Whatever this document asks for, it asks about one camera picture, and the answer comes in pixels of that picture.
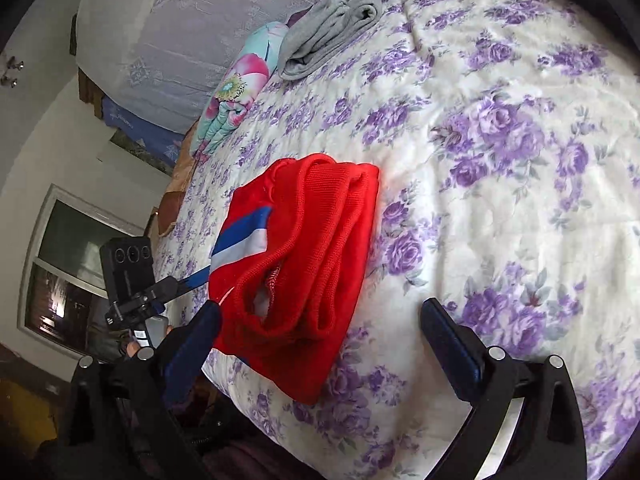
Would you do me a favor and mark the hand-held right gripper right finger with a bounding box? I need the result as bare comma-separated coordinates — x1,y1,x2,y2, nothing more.
421,298,589,480

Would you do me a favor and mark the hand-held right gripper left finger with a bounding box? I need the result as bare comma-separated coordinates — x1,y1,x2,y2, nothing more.
60,301,223,480

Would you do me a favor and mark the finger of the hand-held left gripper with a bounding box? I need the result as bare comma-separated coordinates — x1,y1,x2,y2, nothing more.
170,266,213,295

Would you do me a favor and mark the red jersey with stripes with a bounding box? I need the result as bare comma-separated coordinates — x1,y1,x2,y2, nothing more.
207,154,381,406

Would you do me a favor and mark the white framed window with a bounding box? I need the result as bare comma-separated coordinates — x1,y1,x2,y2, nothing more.
17,184,161,361

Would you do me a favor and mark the brown pillow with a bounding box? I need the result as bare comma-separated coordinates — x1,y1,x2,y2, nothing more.
157,127,201,241

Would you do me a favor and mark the purple floral bed sheet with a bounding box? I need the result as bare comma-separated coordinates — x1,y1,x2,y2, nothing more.
150,0,640,480

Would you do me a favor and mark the blue printed cloth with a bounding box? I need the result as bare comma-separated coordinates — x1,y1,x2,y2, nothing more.
100,97,188,166

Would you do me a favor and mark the folded teal floral quilt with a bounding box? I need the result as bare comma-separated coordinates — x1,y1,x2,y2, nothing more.
189,21,291,161

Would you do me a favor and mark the white lace cloth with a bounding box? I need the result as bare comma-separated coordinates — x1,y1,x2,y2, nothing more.
75,0,346,136

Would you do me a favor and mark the folded grey garment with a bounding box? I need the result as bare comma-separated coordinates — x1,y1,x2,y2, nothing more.
276,0,383,81

